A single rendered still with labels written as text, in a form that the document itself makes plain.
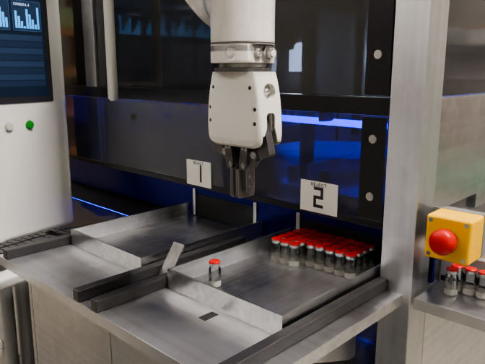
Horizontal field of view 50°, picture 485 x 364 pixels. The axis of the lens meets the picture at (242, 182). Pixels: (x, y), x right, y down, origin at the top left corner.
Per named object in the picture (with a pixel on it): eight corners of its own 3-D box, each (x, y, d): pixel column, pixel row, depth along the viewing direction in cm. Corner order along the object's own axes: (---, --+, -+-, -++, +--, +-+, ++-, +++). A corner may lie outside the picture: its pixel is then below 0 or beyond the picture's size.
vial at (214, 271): (215, 282, 94) (214, 259, 93) (223, 285, 93) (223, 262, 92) (206, 285, 93) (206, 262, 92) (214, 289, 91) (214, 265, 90)
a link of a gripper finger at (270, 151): (288, 142, 67) (263, 166, 70) (258, 94, 69) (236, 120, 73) (281, 143, 66) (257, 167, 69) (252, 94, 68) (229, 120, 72)
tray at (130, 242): (190, 214, 139) (189, 201, 138) (263, 235, 122) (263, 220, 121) (71, 244, 115) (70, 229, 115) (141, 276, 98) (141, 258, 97)
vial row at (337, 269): (282, 254, 109) (283, 232, 108) (358, 277, 96) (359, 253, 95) (276, 256, 107) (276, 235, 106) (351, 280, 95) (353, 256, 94)
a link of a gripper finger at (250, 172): (268, 149, 71) (268, 198, 72) (250, 146, 73) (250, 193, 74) (252, 152, 68) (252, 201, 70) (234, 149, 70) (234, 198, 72)
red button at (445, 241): (435, 248, 84) (437, 224, 83) (460, 253, 82) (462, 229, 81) (425, 253, 82) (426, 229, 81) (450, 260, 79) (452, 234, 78)
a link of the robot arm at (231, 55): (290, 44, 69) (289, 67, 69) (241, 46, 75) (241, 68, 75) (246, 42, 63) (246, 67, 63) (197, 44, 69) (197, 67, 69)
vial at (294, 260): (293, 262, 104) (293, 240, 103) (302, 265, 102) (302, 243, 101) (286, 265, 102) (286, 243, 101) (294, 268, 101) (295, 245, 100)
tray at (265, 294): (289, 243, 116) (289, 227, 116) (397, 273, 99) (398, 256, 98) (167, 287, 92) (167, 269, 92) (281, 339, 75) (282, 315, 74)
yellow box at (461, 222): (442, 245, 90) (445, 205, 89) (485, 256, 85) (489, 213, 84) (422, 256, 85) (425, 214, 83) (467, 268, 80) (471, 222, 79)
